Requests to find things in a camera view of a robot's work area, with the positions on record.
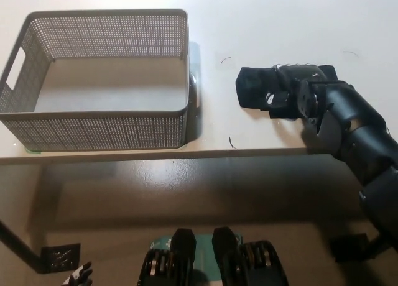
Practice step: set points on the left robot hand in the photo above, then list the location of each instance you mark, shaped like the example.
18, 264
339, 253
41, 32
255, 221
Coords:
79, 275

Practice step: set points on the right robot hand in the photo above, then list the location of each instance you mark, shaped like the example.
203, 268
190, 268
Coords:
300, 72

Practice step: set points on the black table foot plate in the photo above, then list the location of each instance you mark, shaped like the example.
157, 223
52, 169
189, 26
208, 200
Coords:
348, 248
60, 258

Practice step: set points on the black ribbed robot body block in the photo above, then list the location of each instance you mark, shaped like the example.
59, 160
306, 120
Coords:
183, 251
227, 248

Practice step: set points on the black robot feet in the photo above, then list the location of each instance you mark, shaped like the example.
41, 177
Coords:
203, 261

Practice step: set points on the green tape strip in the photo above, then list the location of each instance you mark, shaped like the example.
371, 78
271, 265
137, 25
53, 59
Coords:
32, 150

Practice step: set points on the grey perforated plastic basket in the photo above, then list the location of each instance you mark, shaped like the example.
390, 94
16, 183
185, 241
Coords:
93, 129

